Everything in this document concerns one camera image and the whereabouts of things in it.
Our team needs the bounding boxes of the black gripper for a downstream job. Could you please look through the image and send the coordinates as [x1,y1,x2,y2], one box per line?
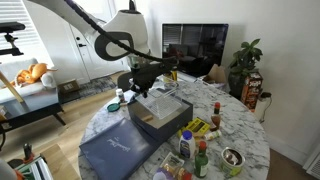
[129,57,179,103]

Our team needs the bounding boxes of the clear plastic tray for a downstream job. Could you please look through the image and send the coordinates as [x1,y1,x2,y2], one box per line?
[136,79,182,119]

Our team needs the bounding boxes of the navy blue box lid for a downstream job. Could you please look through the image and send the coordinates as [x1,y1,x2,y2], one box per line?
[80,118,159,180]

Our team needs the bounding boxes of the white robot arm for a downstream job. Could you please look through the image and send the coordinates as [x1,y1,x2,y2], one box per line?
[30,0,179,98]

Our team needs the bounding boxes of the green round lid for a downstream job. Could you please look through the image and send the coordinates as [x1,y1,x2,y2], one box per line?
[107,103,120,112]

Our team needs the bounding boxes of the navy blue box base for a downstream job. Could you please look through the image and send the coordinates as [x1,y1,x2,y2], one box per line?
[127,97,193,142]

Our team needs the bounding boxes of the cardboard box on floor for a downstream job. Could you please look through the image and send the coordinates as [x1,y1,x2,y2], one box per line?
[58,79,80,94]

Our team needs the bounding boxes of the orange jenga box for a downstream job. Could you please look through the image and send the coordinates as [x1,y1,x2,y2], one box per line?
[241,72,263,112]

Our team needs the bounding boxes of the small white pill bottle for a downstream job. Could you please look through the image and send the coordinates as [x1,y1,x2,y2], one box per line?
[116,88,125,103]

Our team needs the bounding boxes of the white bottle blue cap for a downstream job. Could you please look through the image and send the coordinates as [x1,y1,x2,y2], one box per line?
[179,130,195,158]

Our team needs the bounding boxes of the snack packet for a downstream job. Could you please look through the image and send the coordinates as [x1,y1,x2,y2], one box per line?
[161,152,184,167]

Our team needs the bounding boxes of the black television screen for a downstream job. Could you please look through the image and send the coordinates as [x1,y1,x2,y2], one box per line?
[162,23,229,77]

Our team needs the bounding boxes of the brown paper bag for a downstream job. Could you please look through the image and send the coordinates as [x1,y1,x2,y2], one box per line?
[203,64,226,84]

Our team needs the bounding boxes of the hot sauce bottle red cap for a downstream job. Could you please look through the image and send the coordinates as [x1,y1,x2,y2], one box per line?
[211,102,221,131]

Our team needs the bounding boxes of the purple wrapped candy bag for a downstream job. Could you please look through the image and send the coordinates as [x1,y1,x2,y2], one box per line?
[152,165,192,180]

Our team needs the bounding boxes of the small white tube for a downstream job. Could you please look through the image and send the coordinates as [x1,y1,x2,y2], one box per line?
[204,130,222,141]

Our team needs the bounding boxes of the green glass bottle red cap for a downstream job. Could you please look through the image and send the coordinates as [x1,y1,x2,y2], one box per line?
[194,141,208,178]

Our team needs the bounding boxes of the grey sofa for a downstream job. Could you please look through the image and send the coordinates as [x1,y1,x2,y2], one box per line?
[0,58,57,97]

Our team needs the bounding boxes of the green potted plant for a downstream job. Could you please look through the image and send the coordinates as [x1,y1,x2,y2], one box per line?
[228,39,263,99]

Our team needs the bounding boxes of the open green tin can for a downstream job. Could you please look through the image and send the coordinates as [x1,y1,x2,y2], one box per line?
[220,147,246,177]

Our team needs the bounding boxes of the orange plush toy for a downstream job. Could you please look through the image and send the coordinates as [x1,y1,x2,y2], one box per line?
[10,63,56,87]

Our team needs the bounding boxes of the dark coffee table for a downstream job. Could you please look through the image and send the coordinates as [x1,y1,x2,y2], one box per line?
[0,91,65,133]

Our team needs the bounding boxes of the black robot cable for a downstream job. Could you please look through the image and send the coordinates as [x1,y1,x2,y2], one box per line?
[63,0,168,63]

